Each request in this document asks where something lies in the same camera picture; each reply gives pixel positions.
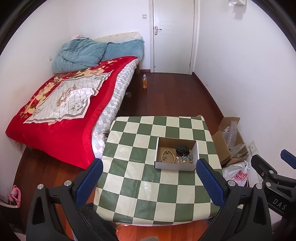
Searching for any orange drink bottle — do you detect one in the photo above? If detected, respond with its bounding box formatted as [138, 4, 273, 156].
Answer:
[142, 74, 147, 89]

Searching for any brown cardboard box with plastic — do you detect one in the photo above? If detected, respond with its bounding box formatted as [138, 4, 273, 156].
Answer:
[212, 117, 249, 167]

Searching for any black fitness band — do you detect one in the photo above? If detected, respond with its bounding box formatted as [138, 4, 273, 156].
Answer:
[175, 145, 190, 156]

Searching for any teal pillow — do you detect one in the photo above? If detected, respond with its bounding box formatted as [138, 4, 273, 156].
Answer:
[101, 40, 144, 61]

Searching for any white red plastic bag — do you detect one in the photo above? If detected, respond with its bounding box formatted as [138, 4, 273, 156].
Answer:
[222, 161, 249, 187]

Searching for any white quilted mattress sheet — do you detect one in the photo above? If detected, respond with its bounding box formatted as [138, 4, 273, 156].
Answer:
[91, 58, 139, 159]

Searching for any wooden bead bracelet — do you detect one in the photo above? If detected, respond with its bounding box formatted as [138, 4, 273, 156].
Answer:
[161, 150, 177, 164]

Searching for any pink slipper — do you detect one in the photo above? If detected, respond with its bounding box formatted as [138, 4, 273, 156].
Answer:
[8, 185, 21, 208]

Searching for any teal crumpled duvet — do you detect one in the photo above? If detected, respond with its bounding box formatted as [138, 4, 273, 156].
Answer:
[53, 37, 107, 74]

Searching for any open white cardboard box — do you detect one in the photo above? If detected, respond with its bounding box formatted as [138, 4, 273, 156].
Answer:
[154, 137, 199, 172]

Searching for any green cream checkered tablecloth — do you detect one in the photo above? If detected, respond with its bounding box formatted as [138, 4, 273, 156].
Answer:
[93, 116, 222, 226]

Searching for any red floral bed blanket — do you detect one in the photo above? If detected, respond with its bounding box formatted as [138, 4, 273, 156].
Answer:
[6, 56, 138, 169]

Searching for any white door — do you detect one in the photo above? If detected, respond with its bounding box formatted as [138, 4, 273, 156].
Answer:
[149, 1, 200, 75]

